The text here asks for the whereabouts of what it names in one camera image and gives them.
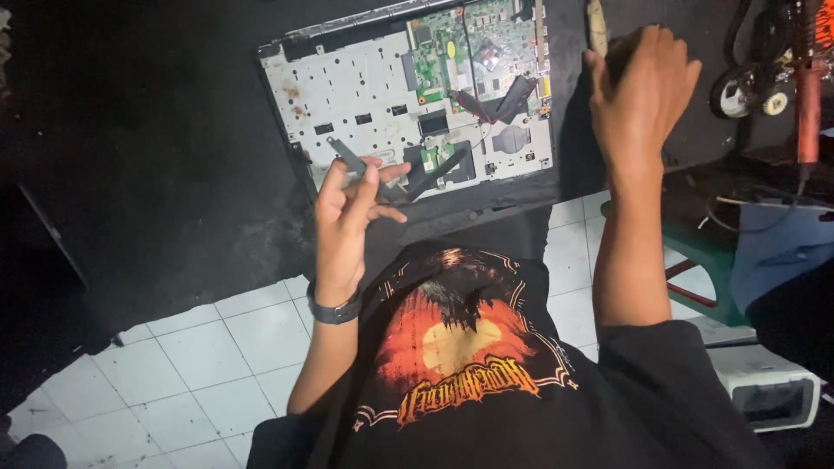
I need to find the person's right hand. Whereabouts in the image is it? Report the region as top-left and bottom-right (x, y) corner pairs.
(584, 25), (703, 186)

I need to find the person's left hand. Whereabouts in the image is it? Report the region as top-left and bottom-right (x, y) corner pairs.
(314, 155), (413, 304)

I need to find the black v-shaped plastic bracket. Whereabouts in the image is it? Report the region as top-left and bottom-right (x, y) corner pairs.
(326, 135), (471, 203)

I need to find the tan handled brush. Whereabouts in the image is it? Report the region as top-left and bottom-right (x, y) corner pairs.
(585, 0), (636, 87)

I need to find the black wristwatch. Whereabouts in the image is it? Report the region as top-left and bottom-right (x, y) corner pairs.
(305, 279), (364, 326)

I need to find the black wheel with white hub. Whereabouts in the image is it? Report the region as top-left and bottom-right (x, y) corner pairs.
(708, 65), (758, 121)

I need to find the small green circuit board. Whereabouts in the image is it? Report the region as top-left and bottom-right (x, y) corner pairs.
(420, 145), (457, 174)

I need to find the black heat sink assembly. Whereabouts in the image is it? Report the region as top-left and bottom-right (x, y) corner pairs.
(455, 74), (539, 126)

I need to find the small white wheel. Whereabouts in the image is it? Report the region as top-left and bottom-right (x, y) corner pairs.
(760, 89), (790, 117)

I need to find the opened grey laptop chassis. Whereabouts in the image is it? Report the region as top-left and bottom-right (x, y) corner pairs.
(256, 0), (563, 204)

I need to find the green plastic stool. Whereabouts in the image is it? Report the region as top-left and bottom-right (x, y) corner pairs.
(599, 201), (751, 328)

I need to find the black printed t-shirt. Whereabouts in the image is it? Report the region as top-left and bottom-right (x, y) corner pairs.
(245, 207), (779, 469)

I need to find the blue cloth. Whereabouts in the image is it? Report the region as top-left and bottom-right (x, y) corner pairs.
(728, 203), (834, 317)

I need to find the green laptop motherboard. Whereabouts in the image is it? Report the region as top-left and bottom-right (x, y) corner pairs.
(400, 0), (553, 110)

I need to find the white plastic appliance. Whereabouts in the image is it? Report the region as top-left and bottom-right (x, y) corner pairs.
(689, 315), (823, 435)

